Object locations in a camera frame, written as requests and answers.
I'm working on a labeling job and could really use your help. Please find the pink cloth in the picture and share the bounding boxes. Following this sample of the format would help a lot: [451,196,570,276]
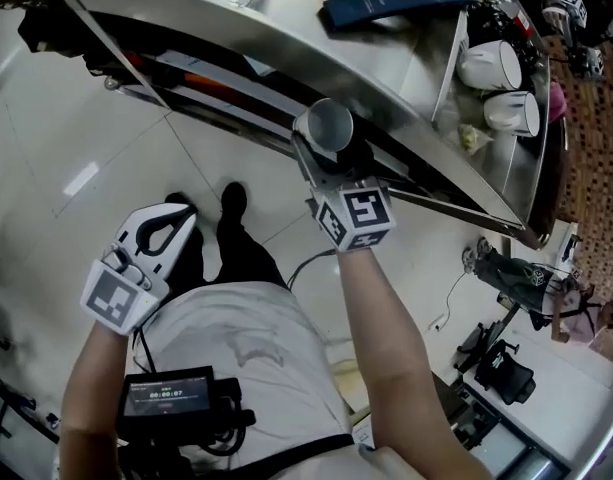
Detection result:
[549,81,568,120]

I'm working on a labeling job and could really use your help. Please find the person's white shirt torso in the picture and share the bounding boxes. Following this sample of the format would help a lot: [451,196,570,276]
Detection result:
[129,281,358,480]

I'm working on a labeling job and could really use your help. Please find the long dark blue box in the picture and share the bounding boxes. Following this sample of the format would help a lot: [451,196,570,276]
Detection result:
[321,0,481,34]

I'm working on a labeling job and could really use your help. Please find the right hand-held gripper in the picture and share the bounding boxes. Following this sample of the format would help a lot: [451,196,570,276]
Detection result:
[291,132,398,254]

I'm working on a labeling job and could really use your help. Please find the orange box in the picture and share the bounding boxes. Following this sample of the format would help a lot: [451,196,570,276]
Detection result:
[182,69,223,93]

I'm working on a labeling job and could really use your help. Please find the red label bottle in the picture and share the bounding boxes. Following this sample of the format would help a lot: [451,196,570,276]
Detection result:
[510,9,533,35]

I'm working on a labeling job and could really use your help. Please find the black chest monitor screen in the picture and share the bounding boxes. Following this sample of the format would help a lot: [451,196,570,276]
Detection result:
[116,365,217,433]

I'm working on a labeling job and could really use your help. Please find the black monitor mount with cables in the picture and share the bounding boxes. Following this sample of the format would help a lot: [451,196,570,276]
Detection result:
[175,376,258,458]

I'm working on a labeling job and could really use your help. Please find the black harness strap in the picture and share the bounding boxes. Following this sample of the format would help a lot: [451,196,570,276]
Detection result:
[114,431,356,480]

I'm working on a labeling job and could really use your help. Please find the person's left forearm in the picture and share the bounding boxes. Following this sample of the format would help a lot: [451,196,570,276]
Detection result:
[58,325,138,480]

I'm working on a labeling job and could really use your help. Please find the black plastic bag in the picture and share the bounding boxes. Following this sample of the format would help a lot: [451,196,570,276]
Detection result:
[467,0,543,70]

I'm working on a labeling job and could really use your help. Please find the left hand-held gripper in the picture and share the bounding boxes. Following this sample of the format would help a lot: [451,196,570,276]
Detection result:
[79,201,198,338]

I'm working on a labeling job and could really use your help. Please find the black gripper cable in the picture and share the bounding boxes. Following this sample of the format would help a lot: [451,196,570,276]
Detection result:
[137,324,156,375]

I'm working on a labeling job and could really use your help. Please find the stainless steel shelf cart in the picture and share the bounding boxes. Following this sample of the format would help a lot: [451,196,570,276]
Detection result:
[15,0,571,250]

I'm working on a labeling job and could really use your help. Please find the black office chair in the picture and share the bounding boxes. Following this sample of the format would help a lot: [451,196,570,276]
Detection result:
[454,311,538,408]

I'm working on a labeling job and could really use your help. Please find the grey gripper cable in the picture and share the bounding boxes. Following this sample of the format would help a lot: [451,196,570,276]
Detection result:
[284,246,338,290]

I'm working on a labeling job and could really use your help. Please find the person's black shoe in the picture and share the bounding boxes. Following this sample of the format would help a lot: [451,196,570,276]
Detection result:
[164,192,198,215]
[220,181,249,219]

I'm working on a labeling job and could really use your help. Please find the person's right forearm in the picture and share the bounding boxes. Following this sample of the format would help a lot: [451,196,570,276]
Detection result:
[334,246,433,385]

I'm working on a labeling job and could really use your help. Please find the person's black trousers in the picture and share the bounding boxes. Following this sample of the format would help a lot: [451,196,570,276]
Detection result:
[163,202,288,295]

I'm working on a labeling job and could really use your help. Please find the yellow-green crumpled packet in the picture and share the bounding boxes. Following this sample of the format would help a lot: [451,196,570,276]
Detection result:
[457,122,493,155]

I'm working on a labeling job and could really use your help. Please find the white paper cup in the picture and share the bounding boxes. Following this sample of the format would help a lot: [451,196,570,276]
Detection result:
[292,97,356,153]

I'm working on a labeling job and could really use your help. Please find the light wooden frame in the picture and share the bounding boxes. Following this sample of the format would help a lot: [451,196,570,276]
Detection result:
[329,356,373,440]

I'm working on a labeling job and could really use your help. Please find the white mug with dark rim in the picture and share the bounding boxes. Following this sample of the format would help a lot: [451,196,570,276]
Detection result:
[481,89,542,139]
[456,39,524,93]

